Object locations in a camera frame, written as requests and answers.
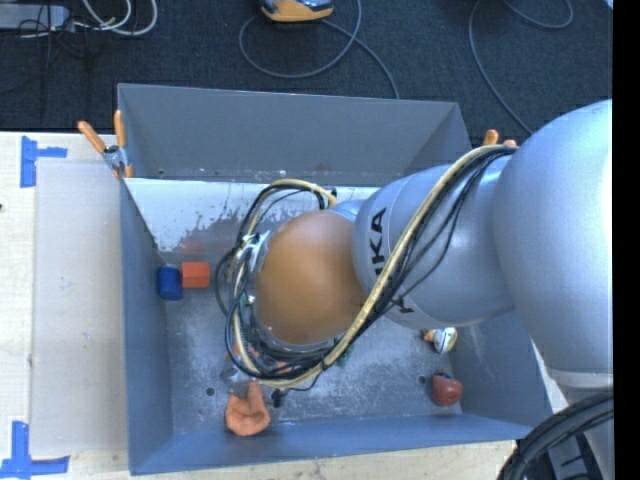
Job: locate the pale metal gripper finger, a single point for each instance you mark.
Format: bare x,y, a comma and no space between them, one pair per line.
233,375

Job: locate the orange crumpled cloth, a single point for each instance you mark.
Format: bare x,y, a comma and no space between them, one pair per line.
247,414

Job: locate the orange cube block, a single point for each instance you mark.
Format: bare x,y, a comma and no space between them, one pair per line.
195,274

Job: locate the blue cylinder block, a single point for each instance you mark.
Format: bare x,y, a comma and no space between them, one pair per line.
169,283

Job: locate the pale wood flat board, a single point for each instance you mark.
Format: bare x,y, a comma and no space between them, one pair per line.
75,293

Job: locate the white and orange toy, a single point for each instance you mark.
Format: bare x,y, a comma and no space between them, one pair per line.
443,339

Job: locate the red-brown toy apple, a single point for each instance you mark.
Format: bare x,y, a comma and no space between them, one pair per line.
446,390

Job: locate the grey metal bin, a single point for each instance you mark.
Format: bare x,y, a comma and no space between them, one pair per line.
200,133

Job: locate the black cylinder on white bracket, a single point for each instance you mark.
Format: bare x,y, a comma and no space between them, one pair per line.
276,398

